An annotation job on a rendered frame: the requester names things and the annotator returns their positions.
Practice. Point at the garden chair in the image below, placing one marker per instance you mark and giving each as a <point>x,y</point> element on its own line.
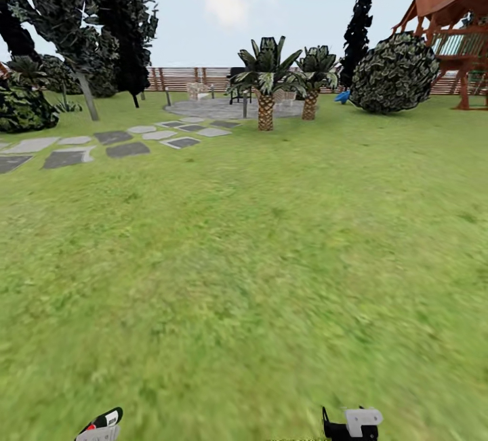
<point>290,95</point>
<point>278,96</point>
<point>197,93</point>

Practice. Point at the charcoal grill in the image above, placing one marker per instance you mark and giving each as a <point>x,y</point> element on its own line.
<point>232,71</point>

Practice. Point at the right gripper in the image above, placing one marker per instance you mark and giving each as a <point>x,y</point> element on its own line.
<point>338,432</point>

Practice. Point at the pesticide atomizer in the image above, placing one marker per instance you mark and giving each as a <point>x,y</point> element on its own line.
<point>112,417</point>

